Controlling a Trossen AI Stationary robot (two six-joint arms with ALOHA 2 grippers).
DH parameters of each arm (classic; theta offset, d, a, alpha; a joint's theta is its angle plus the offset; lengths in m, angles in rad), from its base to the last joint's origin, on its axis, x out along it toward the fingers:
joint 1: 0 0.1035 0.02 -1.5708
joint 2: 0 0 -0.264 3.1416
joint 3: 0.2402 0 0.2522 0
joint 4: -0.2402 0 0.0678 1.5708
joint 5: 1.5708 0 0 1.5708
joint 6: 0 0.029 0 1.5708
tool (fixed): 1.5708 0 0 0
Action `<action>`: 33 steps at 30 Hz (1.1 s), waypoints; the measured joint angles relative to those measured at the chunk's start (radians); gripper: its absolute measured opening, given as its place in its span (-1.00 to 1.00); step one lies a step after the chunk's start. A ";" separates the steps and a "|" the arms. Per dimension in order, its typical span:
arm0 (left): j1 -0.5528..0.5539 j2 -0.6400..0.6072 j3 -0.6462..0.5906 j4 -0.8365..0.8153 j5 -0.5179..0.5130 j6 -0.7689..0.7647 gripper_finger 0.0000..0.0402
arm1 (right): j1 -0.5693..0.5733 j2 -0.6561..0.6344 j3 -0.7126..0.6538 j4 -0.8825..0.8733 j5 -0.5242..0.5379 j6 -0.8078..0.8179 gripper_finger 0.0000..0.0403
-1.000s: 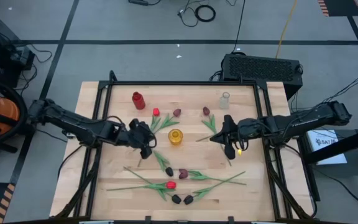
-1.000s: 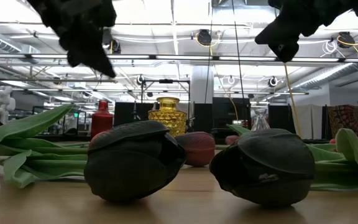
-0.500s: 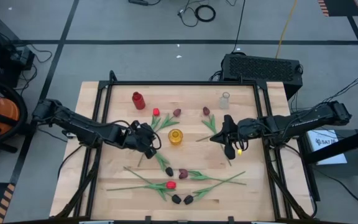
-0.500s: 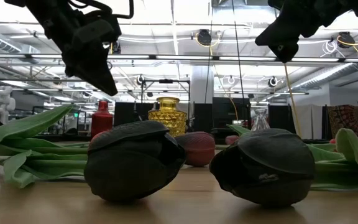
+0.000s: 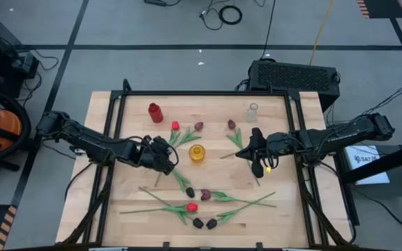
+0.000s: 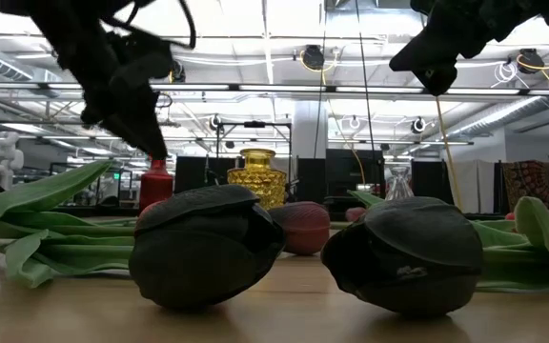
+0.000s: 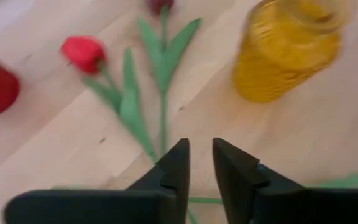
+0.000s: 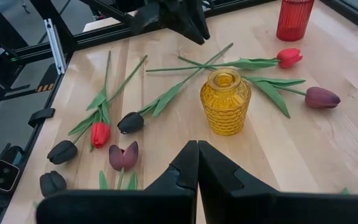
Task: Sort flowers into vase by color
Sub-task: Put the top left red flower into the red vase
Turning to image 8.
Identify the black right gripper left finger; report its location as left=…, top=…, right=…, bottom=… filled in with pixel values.
left=142, top=139, right=200, bottom=224

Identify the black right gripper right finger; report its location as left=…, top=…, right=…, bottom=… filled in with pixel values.
left=198, top=139, right=282, bottom=224

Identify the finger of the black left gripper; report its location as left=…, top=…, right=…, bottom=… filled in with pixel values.
left=160, top=6, right=205, bottom=46
left=186, top=0, right=211, bottom=40

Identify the black artificial tulip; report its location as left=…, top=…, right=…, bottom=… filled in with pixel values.
left=117, top=42, right=234, bottom=135
left=32, top=170, right=68, bottom=209
left=47, top=55, right=149, bottom=166

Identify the red artificial tulip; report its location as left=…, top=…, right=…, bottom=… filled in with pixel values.
left=85, top=50, right=112, bottom=153
left=145, top=47, right=304, bottom=73

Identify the yellow textured glass vase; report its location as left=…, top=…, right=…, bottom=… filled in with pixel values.
left=200, top=67, right=252, bottom=137

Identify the red ribbed glass vase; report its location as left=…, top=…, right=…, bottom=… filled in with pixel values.
left=275, top=0, right=316, bottom=42

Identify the silver aluminium extrusion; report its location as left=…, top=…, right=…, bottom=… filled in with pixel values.
left=43, top=17, right=67, bottom=75

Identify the black hazard-striped floor mat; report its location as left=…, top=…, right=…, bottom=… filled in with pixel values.
left=4, top=62, right=59, bottom=98

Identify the black table edge clip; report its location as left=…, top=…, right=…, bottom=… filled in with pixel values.
left=27, top=108, right=57, bottom=128

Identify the black aluminium table frame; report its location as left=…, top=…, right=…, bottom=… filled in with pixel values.
left=0, top=0, right=358, bottom=224

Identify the black table-level camera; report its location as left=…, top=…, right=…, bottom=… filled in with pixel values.
left=0, top=142, right=27, bottom=196

